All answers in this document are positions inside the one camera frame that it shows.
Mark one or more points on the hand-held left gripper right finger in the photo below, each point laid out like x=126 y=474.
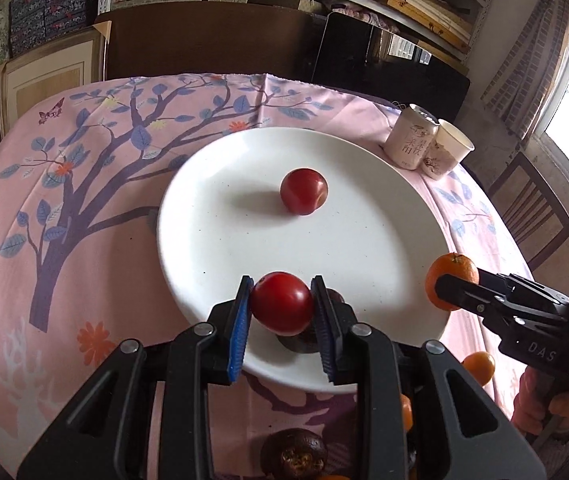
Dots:
x=324 y=330

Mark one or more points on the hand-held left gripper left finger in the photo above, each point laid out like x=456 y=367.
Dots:
x=239 y=330

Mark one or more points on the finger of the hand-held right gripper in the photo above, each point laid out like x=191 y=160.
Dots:
x=464 y=294

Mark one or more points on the small orange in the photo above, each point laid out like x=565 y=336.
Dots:
x=479 y=367
x=335 y=477
x=407 y=412
x=444 y=266

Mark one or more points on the red plum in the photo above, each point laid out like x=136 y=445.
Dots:
x=282 y=304
x=304 y=191

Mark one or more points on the white plate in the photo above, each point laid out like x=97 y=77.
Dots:
x=214 y=210

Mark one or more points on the person's right hand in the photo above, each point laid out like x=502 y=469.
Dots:
x=564 y=405

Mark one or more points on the wooden chair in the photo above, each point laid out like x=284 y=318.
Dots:
x=529 y=200

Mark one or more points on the pink printed tablecloth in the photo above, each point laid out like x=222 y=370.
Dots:
x=114 y=280

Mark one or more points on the white paper cup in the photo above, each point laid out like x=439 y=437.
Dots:
x=447 y=152

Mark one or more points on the white drink can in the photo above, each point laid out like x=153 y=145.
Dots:
x=409 y=140

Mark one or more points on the black cabinet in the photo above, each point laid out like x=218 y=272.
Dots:
x=364 y=60

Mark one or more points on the brown wooden board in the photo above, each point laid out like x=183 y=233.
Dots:
x=204 y=40

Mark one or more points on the pink cloth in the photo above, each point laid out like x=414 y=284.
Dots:
x=359 y=12

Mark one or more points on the stack of blue patterned boxes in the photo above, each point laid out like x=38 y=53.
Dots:
x=49 y=10

